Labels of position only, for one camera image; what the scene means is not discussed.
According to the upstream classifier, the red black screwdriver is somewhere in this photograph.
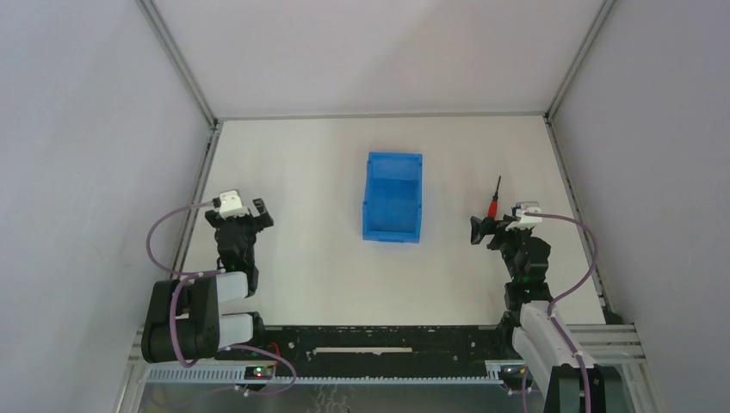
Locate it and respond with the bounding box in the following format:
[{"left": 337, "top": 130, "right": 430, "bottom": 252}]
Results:
[{"left": 486, "top": 176, "right": 502, "bottom": 219}]

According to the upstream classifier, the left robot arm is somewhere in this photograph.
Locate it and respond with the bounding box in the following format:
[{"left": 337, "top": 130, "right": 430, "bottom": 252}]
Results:
[{"left": 140, "top": 190, "right": 274, "bottom": 367}]

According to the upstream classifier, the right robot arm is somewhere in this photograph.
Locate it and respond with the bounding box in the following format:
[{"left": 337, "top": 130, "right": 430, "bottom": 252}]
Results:
[{"left": 470, "top": 208, "right": 628, "bottom": 412}]

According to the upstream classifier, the blue plastic bin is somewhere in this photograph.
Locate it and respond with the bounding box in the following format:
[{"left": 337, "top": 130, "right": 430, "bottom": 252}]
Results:
[{"left": 362, "top": 151, "right": 423, "bottom": 243}]

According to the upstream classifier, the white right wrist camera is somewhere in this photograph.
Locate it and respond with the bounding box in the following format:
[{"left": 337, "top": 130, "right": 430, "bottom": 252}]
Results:
[{"left": 506, "top": 201, "right": 542, "bottom": 231}]

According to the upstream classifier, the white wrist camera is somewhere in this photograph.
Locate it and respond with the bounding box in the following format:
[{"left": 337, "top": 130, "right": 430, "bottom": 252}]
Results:
[
  {"left": 213, "top": 189, "right": 250, "bottom": 219},
  {"left": 506, "top": 201, "right": 542, "bottom": 231}
]

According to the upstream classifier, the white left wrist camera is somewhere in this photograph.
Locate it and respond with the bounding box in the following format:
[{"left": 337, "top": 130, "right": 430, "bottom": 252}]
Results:
[{"left": 213, "top": 189, "right": 250, "bottom": 219}]

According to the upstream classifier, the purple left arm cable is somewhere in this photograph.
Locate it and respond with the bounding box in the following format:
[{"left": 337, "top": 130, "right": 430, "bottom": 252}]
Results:
[{"left": 146, "top": 200, "right": 298, "bottom": 398}]

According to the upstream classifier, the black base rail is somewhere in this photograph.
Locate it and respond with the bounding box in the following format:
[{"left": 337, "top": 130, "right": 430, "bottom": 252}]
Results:
[{"left": 248, "top": 325, "right": 521, "bottom": 361}]

